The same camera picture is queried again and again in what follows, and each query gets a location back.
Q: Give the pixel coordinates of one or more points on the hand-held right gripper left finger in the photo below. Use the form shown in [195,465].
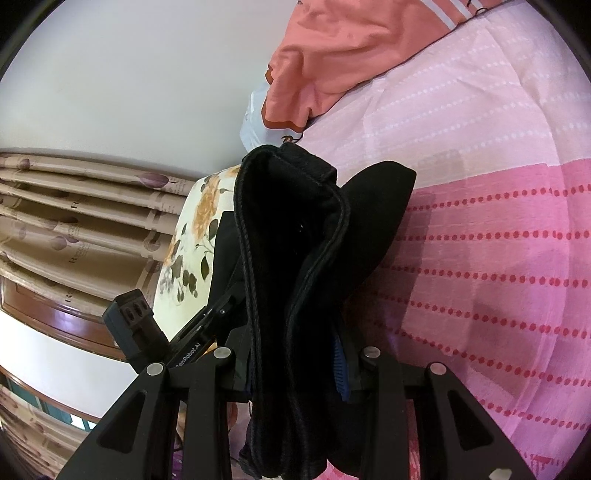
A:
[238,369]

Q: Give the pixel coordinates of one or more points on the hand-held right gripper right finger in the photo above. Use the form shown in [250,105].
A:
[341,374]

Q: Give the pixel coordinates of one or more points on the black pants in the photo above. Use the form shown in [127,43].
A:
[277,254]

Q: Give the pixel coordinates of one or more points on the cream floral pillow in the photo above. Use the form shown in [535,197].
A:
[194,240]

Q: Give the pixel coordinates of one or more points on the patterned beige curtain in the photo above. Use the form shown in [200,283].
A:
[69,221]

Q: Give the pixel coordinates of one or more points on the pink checked bedsheet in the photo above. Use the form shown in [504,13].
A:
[485,254]

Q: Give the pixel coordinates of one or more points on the light blue striped cloth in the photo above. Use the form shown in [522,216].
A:
[254,124]

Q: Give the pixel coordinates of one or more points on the orange plaid blanket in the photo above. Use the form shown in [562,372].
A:
[346,46]

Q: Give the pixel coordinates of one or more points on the brown wooden bed frame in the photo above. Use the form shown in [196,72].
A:
[55,321]

